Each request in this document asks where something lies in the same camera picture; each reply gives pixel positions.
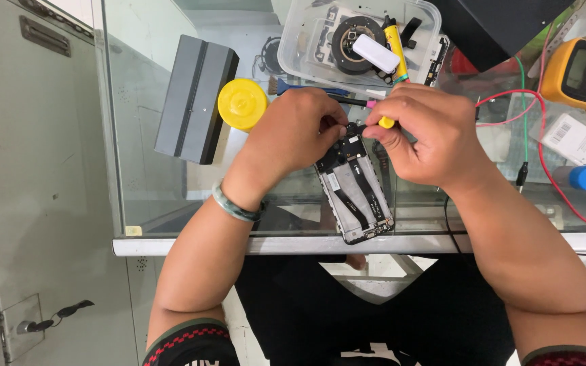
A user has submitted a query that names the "black red-trimmed shirt sleeve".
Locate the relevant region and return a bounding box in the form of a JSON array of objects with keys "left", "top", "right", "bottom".
[
  {"left": 143, "top": 319, "right": 240, "bottom": 366},
  {"left": 522, "top": 346, "right": 586, "bottom": 366}
]

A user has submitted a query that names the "yellow digital multimeter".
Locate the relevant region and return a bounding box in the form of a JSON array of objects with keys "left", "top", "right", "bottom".
[{"left": 541, "top": 38, "right": 586, "bottom": 121}]

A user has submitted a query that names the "yellow glue tube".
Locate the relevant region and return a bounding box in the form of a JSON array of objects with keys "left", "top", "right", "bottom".
[{"left": 384, "top": 18, "right": 411, "bottom": 84}]

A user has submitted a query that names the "red wire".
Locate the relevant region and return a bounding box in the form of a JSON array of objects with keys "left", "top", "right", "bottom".
[{"left": 475, "top": 20, "right": 586, "bottom": 233}]

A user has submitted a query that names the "person's left hand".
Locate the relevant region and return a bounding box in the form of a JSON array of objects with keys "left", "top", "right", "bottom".
[{"left": 222, "top": 87, "right": 350, "bottom": 205}]

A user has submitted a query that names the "grey metal cabinet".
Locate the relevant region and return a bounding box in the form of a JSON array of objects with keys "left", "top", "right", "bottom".
[{"left": 0, "top": 0, "right": 143, "bottom": 366}]

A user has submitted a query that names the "white labelled packet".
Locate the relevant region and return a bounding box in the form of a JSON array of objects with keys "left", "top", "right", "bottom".
[{"left": 541, "top": 113, "right": 586, "bottom": 191}]

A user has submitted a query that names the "large black angular object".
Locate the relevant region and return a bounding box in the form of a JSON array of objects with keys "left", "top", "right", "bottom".
[{"left": 428, "top": 0, "right": 576, "bottom": 73}]

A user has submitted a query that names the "small white rectangular box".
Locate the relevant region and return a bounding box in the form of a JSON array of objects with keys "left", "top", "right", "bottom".
[{"left": 352, "top": 34, "right": 402, "bottom": 74}]

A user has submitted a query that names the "black tape roll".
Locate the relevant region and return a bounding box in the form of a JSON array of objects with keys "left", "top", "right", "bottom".
[{"left": 332, "top": 16, "right": 388, "bottom": 76}]

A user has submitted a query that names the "black pen with pink band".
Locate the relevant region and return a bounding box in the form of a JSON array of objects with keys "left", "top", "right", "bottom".
[{"left": 329, "top": 94, "right": 377, "bottom": 108}]

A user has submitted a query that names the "yellow-capped small screwdriver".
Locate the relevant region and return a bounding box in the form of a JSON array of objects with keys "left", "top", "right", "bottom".
[{"left": 356, "top": 116, "right": 396, "bottom": 135}]

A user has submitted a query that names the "black narrow circuit board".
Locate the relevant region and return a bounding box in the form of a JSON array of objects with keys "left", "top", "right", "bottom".
[{"left": 424, "top": 37, "right": 450, "bottom": 87}]

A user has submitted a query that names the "green wire with black probe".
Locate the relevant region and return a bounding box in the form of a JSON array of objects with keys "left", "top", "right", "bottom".
[{"left": 514, "top": 56, "right": 529, "bottom": 194}]

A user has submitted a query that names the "black round part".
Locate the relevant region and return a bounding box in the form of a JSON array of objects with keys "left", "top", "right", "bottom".
[{"left": 258, "top": 37, "right": 287, "bottom": 77}]

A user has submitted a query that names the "clear plastic container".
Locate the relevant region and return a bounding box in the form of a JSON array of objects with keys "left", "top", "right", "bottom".
[{"left": 278, "top": 0, "right": 443, "bottom": 96}]

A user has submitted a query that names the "silver perforated metal strip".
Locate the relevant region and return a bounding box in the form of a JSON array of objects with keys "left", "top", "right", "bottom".
[{"left": 527, "top": 14, "right": 579, "bottom": 78}]

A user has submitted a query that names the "green jade bangle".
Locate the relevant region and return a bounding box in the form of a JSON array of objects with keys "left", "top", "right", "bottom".
[{"left": 212, "top": 180, "right": 267, "bottom": 223}]

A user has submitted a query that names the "black smartphone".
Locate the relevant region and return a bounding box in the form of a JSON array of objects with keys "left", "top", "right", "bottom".
[{"left": 315, "top": 122, "right": 395, "bottom": 246}]

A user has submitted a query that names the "blue-handled brush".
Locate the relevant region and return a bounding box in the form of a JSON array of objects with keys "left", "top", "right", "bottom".
[{"left": 269, "top": 76, "right": 351, "bottom": 97}]

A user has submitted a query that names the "person's right hand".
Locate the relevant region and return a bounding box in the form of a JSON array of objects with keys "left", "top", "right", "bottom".
[{"left": 362, "top": 83, "right": 493, "bottom": 192}]

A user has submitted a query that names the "dark grey rectangular box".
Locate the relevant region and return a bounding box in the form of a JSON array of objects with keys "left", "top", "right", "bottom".
[{"left": 154, "top": 35, "right": 240, "bottom": 165}]

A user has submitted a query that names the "yellow round lid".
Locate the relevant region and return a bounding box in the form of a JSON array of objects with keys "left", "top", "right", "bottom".
[{"left": 217, "top": 78, "right": 269, "bottom": 133}]

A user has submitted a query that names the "key with black fob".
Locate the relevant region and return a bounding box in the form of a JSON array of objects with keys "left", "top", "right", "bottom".
[{"left": 17, "top": 300, "right": 95, "bottom": 334}]

